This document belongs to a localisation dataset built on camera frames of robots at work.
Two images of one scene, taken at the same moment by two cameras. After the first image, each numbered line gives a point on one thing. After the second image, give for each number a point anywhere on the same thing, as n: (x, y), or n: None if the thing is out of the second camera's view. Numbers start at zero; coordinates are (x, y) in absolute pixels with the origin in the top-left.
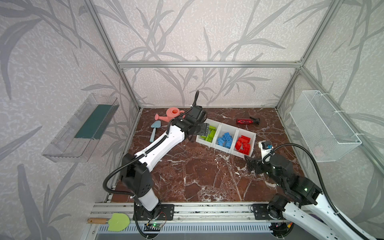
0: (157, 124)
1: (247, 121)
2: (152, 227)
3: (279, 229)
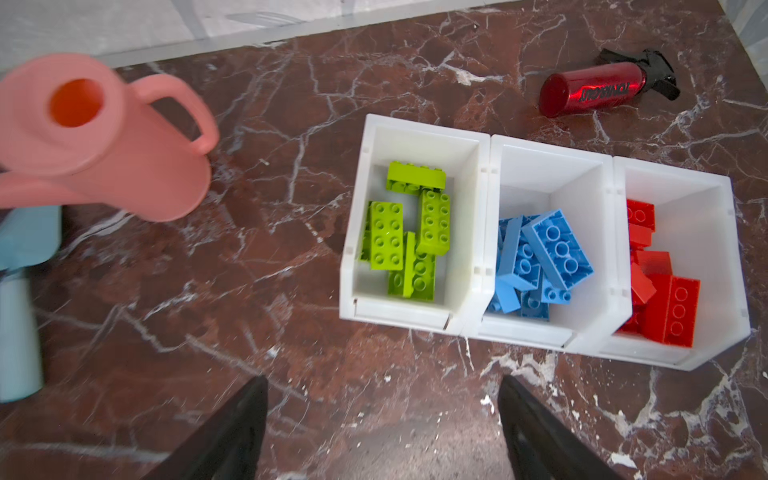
0: (30, 238)
1: (616, 75)
2: None
3: None
